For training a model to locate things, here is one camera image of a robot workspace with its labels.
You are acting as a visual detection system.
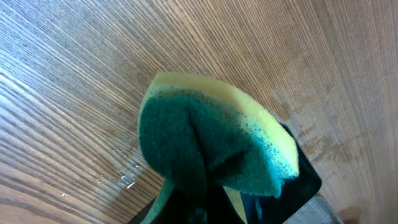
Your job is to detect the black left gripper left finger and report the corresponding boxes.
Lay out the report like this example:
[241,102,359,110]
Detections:
[155,188,199,224]

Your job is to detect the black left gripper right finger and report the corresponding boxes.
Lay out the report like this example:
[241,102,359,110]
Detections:
[205,185,243,224]

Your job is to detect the green and yellow sponge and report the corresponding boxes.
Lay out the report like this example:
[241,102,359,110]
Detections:
[139,73,300,223]

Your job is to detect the dark blue water tray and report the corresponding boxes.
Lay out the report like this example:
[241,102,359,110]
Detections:
[134,121,322,223]

